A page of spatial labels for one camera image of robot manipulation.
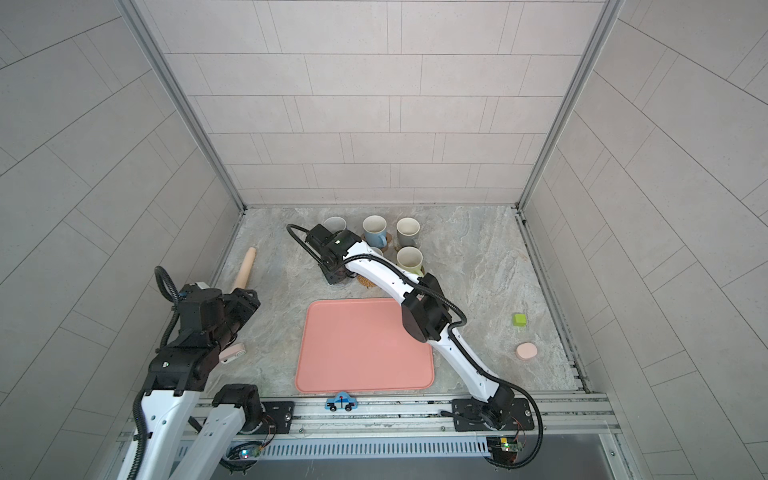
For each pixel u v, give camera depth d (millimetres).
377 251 640
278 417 708
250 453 642
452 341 598
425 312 561
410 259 913
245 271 947
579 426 722
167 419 424
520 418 707
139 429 409
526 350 807
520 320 851
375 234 960
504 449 679
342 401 722
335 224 988
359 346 847
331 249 651
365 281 960
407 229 1022
